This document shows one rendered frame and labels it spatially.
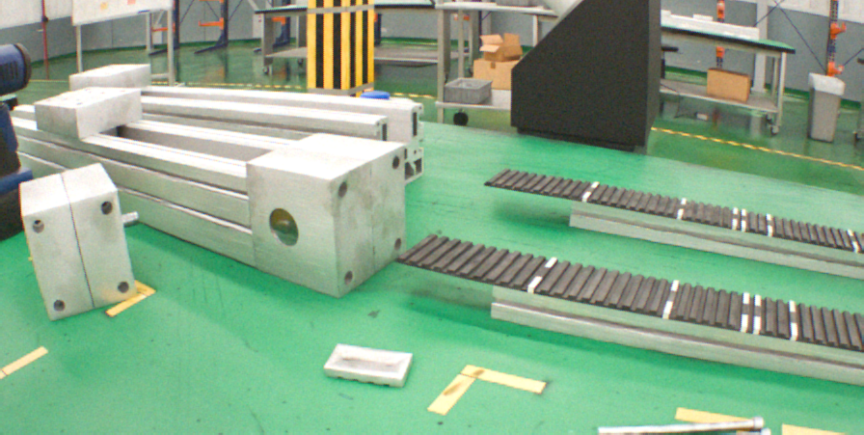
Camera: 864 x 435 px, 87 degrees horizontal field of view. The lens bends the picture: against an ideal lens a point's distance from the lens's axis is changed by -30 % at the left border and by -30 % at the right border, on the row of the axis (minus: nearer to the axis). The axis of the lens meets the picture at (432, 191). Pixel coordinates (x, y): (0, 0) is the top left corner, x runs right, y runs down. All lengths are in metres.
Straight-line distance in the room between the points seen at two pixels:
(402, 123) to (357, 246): 0.26
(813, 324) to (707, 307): 0.09
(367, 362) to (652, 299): 0.19
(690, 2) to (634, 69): 7.14
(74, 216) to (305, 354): 0.21
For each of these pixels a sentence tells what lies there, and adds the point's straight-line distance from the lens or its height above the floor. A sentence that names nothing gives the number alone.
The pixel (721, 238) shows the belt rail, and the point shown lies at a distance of 0.60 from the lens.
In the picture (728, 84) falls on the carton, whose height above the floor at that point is 0.35.
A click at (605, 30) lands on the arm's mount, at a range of 0.92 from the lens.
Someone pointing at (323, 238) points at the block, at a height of 0.83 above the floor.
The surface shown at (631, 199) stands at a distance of 0.61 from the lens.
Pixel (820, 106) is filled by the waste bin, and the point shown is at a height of 0.31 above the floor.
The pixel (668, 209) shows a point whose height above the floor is 0.81.
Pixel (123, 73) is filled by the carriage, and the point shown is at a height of 0.90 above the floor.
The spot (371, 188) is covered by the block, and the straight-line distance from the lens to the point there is 0.49.
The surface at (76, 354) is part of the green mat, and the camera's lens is 0.46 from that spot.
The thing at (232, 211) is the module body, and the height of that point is 0.83.
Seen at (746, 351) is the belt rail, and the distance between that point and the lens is 0.42.
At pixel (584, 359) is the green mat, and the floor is 0.78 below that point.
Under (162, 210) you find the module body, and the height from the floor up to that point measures 0.81.
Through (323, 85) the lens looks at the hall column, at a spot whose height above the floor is 0.34.
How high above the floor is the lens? 1.01
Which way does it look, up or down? 20 degrees down
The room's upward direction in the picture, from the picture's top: straight up
